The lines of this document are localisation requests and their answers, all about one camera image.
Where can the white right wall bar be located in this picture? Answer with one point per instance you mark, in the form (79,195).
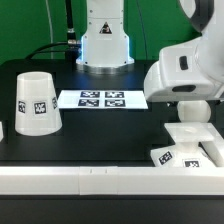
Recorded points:
(215,150)

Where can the white marker sheet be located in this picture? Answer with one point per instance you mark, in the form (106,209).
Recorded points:
(101,99)

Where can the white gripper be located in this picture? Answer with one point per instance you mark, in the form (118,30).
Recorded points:
(177,77)

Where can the white lamp base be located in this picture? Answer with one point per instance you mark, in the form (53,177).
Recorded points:
(187,150)

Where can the white wall bar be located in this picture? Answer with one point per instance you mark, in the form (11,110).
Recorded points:
(111,181)
(215,150)
(1,132)

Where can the white lamp bulb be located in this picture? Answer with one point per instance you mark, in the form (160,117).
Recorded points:
(194,111)

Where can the white conical lamp shade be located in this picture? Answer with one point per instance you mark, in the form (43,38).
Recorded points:
(37,111)

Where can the white front wall bar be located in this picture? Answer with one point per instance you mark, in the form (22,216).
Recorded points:
(111,181)

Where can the white left wall bar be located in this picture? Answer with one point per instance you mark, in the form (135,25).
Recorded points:
(1,132)

